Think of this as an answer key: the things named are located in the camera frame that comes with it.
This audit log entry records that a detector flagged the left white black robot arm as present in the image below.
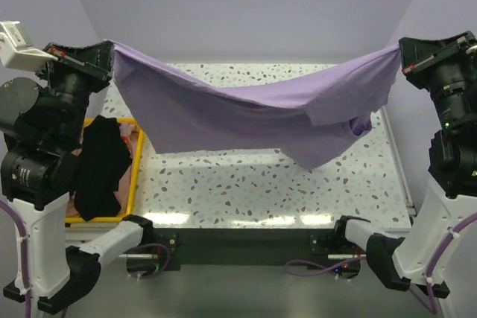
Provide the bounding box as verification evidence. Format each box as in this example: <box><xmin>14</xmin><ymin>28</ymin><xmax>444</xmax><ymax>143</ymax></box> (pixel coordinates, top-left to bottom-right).
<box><xmin>1</xmin><ymin>38</ymin><xmax>154</xmax><ymax>317</ymax></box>

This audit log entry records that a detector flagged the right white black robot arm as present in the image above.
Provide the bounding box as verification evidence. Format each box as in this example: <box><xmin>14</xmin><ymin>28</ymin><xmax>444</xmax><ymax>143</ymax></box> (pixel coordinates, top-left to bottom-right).
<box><xmin>330</xmin><ymin>31</ymin><xmax>476</xmax><ymax>299</ymax></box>

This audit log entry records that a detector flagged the purple t shirt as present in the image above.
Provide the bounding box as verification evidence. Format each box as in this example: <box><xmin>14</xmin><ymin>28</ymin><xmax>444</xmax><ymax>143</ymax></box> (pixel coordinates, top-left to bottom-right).
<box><xmin>112</xmin><ymin>42</ymin><xmax>401</xmax><ymax>170</ymax></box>

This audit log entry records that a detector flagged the yellow plastic tray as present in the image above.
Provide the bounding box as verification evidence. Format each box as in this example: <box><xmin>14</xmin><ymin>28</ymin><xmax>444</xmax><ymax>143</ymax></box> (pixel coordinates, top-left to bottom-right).
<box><xmin>66</xmin><ymin>115</ymin><xmax>145</xmax><ymax>224</ymax></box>

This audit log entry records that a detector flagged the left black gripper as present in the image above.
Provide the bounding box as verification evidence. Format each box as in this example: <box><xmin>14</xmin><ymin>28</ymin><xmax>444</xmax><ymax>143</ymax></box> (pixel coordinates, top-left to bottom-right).
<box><xmin>37</xmin><ymin>37</ymin><xmax>116</xmax><ymax>142</ymax></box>

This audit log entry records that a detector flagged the black t shirt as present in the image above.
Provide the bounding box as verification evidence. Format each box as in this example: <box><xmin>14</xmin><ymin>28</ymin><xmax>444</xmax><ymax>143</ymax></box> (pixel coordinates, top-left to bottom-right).
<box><xmin>72</xmin><ymin>115</ymin><xmax>132</xmax><ymax>221</ymax></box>

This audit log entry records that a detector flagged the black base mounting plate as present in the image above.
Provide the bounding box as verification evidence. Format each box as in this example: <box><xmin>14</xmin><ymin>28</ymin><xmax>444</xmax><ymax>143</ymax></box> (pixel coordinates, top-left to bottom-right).
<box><xmin>125</xmin><ymin>228</ymin><xmax>364</xmax><ymax>279</ymax></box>

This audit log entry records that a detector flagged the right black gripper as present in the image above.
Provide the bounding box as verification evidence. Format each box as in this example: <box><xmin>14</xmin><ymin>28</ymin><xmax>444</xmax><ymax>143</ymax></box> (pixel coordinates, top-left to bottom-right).
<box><xmin>399</xmin><ymin>28</ymin><xmax>477</xmax><ymax>124</ymax></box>

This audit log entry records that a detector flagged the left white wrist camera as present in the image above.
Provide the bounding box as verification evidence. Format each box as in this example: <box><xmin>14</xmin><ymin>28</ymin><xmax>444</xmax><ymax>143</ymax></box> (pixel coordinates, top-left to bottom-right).
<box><xmin>1</xmin><ymin>21</ymin><xmax>57</xmax><ymax>72</ymax></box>

